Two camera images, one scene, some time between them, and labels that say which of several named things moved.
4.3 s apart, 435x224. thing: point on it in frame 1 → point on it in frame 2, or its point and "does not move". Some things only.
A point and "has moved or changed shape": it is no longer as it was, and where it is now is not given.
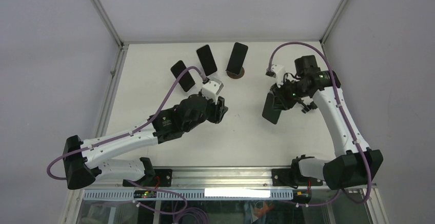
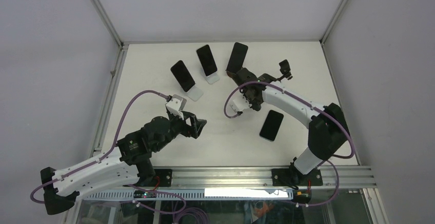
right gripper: [280, 102] → [254, 104]
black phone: [206, 60] does not move
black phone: [237, 58] does not move
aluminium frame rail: [191, 178] does not move
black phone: [269, 112] has moved or changed shape
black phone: [186, 80] does not move
